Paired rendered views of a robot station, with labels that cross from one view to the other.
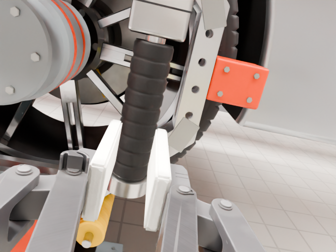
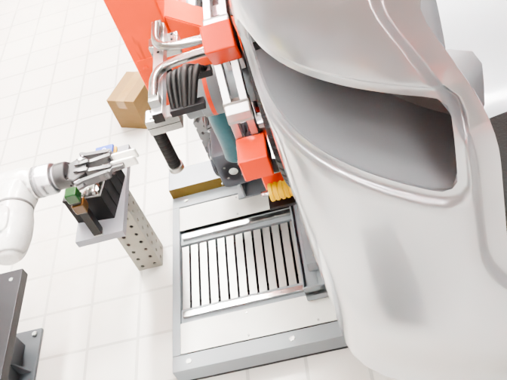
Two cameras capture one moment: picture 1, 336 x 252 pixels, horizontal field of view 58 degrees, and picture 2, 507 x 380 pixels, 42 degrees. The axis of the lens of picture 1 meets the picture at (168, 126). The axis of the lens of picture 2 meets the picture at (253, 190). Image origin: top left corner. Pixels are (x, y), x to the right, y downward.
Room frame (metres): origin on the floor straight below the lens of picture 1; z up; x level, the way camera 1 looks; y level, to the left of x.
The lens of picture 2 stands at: (0.86, -1.28, 1.97)
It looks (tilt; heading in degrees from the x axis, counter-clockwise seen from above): 45 degrees down; 107
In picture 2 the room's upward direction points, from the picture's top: 22 degrees counter-clockwise
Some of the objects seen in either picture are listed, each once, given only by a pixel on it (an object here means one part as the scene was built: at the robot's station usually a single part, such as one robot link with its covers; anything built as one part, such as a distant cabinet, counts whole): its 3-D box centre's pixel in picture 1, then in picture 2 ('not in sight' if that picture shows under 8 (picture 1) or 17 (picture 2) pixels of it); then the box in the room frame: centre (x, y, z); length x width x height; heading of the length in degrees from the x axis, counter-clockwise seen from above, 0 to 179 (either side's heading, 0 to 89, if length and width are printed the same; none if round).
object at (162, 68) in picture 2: not in sight; (179, 62); (0.38, 0.11, 1.03); 0.19 x 0.18 x 0.11; 6
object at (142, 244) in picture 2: not in sight; (130, 225); (-0.14, 0.34, 0.21); 0.10 x 0.10 x 0.42; 6
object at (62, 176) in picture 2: not in sight; (72, 173); (0.00, 0.00, 0.83); 0.09 x 0.08 x 0.07; 6
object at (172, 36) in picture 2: not in sight; (165, 45); (0.27, 0.37, 0.93); 0.09 x 0.05 x 0.05; 6
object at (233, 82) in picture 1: (232, 81); (254, 157); (0.53, -0.09, 0.85); 0.09 x 0.08 x 0.07; 96
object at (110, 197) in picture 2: not in sight; (94, 186); (-0.13, 0.26, 0.51); 0.20 x 0.14 x 0.13; 88
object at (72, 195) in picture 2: not in sight; (72, 195); (-0.12, 0.11, 0.64); 0.04 x 0.04 x 0.04; 6
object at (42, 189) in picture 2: not in sight; (47, 179); (-0.07, -0.01, 0.83); 0.09 x 0.06 x 0.09; 96
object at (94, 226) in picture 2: not in sight; (85, 212); (-0.12, 0.11, 0.55); 0.03 x 0.03 x 0.21; 6
